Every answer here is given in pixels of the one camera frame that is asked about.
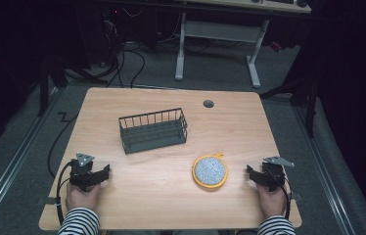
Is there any white-legged desk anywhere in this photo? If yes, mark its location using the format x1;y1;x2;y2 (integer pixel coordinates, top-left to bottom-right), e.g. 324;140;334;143
173;0;313;90

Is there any round yellow-rimmed scrubbing pad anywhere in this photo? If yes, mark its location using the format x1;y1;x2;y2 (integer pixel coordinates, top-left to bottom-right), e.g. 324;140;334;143
191;152;229;190

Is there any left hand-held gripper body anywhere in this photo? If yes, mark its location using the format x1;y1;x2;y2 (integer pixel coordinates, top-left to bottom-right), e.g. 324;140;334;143
69;152;96;193

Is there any person's left hand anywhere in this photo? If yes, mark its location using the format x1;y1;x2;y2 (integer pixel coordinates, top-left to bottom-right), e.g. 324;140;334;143
65;181;103;212

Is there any black metal stand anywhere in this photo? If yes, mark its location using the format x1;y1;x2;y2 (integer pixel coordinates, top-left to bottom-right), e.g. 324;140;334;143
36;54;109;118
258;72;320;139

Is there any dark wire basket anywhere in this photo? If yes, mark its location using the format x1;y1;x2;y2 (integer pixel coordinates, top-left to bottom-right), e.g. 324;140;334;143
117;107;189;156

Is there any person's right hand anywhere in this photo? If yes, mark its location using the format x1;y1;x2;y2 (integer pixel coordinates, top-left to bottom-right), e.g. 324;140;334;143
255;183;287;218

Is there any metal floor rail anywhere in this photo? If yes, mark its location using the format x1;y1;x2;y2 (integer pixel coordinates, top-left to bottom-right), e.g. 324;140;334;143
293;106;358;235
0;86;62;229

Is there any right hand-held gripper cable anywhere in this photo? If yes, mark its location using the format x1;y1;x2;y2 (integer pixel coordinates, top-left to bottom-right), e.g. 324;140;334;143
268;169;293;221

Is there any hand-held gripper cable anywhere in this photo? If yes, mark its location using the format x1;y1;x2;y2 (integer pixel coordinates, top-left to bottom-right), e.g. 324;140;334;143
55;161;74;227
268;169;293;221

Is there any black floor cable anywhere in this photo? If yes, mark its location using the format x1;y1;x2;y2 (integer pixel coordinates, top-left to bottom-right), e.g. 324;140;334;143
46;112;79;180

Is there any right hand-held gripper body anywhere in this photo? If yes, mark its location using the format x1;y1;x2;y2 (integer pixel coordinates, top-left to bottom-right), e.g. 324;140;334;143
261;155;296;193

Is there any left hand-held gripper cable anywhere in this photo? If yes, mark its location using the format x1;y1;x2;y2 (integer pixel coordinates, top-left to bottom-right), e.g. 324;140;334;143
55;161;74;227

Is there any bundle of black cables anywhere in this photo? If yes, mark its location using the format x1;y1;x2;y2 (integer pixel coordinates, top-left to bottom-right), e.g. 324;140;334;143
91;6;147;89

